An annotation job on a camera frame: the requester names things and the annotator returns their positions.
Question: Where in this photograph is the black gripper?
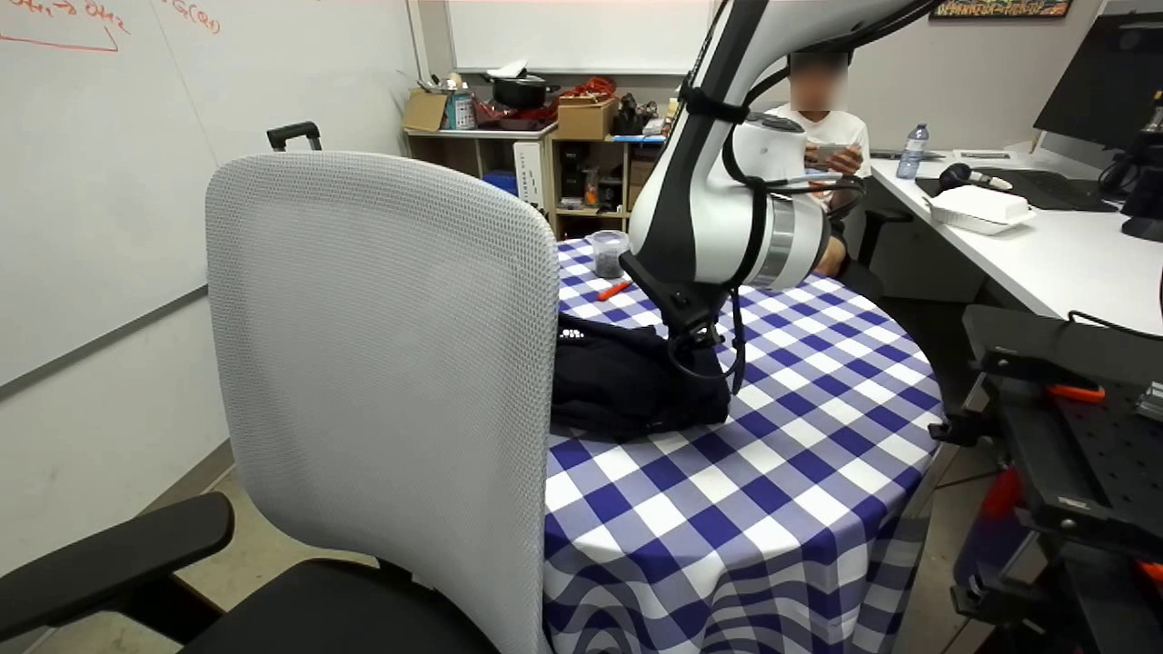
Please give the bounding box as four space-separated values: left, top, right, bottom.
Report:
636 266 743 390

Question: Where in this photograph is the black t-shirt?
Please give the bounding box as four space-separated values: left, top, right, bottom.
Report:
554 316 739 442

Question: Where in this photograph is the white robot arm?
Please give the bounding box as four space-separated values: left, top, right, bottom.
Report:
620 0 939 379

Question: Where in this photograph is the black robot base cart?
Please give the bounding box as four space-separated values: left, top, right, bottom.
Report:
935 305 1163 654

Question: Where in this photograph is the seated person white shirt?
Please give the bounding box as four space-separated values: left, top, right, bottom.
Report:
779 47 869 277

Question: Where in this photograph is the grey mesh chair backrest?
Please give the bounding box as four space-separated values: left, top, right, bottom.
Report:
208 151 560 654

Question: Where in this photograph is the black chair seat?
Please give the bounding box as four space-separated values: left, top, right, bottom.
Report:
180 560 497 654

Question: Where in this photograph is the black chair armrest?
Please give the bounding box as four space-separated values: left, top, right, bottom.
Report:
0 490 234 643

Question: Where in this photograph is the red marker pen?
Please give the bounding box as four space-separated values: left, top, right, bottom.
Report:
596 281 631 302

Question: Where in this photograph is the clear plastic cup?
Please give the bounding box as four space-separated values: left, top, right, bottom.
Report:
589 227 630 281

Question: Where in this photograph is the wooden storage shelf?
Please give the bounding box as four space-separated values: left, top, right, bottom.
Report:
407 126 666 236

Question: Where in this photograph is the cardboard box on shelf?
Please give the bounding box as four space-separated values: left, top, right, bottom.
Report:
555 97 613 138

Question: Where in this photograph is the clear water bottle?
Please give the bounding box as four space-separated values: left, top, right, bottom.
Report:
899 122 932 183

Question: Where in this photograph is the blue white checkered tablecloth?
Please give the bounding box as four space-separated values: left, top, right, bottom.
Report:
546 277 940 654

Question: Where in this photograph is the white foam container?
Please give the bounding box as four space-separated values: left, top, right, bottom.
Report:
932 185 1033 236

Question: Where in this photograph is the white desk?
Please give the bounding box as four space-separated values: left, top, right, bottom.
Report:
873 160 1163 335

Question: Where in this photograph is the black computer monitor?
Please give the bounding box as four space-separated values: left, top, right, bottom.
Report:
1037 12 1163 147

